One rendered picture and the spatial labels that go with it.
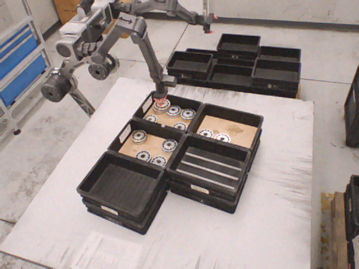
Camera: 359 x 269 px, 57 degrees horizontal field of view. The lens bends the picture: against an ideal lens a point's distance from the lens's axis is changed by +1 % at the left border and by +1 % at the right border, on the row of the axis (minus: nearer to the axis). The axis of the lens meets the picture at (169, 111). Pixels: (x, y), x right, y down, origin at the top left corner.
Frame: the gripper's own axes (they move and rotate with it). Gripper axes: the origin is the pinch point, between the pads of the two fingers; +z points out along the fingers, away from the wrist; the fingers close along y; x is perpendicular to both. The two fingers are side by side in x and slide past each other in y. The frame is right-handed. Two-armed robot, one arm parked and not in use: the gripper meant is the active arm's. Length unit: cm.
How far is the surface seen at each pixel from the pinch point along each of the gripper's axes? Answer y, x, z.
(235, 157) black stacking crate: -16, -50, 19
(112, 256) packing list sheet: -84, 1, 36
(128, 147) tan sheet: -22.2, 16.7, 23.2
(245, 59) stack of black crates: 138, -37, 54
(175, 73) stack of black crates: 99, 24, 53
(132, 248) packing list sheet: -77, -7, 36
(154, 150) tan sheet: -20.9, -0.8, 22.5
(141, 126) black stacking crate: -7.7, 12.9, 17.3
